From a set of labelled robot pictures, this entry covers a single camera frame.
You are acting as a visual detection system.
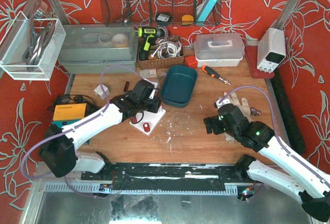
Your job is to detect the grey plastic storage box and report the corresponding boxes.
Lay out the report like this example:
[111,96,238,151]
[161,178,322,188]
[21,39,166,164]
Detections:
[58,24,138,74]

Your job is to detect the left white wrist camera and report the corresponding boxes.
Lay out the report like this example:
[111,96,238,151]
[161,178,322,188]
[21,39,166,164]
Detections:
[145,79,159,100]

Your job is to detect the black round tape measure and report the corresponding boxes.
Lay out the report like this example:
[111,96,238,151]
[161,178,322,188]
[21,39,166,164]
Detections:
[155,12,172,26]

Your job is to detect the small white cube block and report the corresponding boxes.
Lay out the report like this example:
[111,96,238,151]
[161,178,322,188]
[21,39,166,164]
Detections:
[94,85,110,100]

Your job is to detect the black wire hanging basket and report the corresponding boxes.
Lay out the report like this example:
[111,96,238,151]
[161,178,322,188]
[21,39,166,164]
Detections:
[100,0,222,28]

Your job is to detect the white timer switch box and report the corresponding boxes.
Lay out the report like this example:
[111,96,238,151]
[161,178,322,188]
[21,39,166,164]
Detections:
[223,133,236,143]

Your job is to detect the white power supply unit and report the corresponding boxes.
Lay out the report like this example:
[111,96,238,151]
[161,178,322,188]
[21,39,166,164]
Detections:
[256,28,286,74]

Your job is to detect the small metal hardware pieces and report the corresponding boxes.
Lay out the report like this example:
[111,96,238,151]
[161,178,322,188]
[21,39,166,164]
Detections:
[250,108,261,116]

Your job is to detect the woven brown basket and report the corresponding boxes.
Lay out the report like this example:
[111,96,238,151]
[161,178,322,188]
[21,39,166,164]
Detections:
[137,39,184,70]

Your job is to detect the blue white book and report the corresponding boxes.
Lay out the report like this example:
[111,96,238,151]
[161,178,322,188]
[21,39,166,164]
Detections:
[196,0,218,26]

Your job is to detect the red large spring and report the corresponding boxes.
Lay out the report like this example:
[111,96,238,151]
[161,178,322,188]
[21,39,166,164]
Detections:
[143,123,151,133]

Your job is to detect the yellow tape measure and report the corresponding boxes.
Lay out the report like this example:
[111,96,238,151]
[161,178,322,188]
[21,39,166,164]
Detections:
[181,14,194,26]

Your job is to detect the clear acrylic side bin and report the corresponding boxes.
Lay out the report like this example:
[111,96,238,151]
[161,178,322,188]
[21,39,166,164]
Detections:
[1,12,66,81]

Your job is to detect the small clear parts box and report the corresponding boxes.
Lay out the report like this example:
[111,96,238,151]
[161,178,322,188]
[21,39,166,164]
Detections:
[139,69,157,78]

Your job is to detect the orange handled soldering iron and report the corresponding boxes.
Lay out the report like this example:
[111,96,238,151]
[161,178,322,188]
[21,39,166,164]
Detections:
[202,65,231,85]

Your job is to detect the orange teal device box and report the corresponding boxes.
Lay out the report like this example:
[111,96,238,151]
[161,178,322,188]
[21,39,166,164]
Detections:
[53,103,88,128]

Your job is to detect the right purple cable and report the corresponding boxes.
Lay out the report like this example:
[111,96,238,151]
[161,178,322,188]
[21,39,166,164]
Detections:
[221,85,330,191]

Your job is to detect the red flat case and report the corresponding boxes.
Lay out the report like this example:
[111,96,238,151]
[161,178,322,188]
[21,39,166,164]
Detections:
[245,45,275,79]

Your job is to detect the white peg base plate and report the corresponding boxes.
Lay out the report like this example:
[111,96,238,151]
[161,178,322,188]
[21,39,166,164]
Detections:
[129,106,166,135]

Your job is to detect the purple cable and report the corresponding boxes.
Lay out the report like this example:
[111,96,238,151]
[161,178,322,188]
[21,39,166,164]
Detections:
[221,85,330,191]
[20,64,141,199]

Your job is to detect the black cable duct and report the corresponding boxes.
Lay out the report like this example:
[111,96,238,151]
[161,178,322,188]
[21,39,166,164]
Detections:
[270,69,306,154]

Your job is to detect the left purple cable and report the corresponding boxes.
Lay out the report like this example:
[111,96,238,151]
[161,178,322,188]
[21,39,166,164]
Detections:
[20,64,141,199]

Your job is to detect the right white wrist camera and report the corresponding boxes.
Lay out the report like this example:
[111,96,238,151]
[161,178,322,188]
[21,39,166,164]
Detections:
[214,98,230,109]

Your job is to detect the small orange red box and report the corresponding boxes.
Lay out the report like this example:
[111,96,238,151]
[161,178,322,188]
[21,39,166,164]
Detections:
[184,55,198,68]

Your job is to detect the grey cables in bin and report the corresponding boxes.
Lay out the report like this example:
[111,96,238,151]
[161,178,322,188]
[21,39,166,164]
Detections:
[22,15,56,72]

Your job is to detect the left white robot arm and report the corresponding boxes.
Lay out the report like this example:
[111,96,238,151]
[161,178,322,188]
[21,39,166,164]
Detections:
[39,79,161,178]

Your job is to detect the dark green plastic tray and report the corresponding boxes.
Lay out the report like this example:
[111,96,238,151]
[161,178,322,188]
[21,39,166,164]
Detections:
[160,65,198,108]

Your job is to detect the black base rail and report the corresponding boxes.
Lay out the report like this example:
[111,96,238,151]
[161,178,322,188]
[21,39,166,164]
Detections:
[81,163,253,192]

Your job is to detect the metal angle bracket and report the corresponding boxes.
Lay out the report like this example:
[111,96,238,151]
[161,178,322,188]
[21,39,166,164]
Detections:
[156,71,167,82]

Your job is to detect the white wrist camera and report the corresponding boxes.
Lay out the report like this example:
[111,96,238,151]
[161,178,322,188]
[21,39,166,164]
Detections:
[145,79,159,100]
[214,98,230,109]

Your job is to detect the red spring front tray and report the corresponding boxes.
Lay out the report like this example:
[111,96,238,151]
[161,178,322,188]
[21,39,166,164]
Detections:
[130,116,137,124]

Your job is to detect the green black cordless drill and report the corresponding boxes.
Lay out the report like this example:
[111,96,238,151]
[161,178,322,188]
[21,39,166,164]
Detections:
[137,27,165,61]

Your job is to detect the white coiled cable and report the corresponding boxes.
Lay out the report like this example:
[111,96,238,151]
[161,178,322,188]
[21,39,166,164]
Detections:
[159,41,183,58]

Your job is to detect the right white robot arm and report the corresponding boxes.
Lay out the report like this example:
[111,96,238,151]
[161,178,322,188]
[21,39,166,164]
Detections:
[203,104,329,222]

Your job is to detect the white clear lidded case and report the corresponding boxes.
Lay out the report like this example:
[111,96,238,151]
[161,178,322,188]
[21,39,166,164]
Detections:
[194,33,245,67]

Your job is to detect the white work glove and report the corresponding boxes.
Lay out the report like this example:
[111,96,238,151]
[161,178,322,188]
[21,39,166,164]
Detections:
[223,93,252,122]

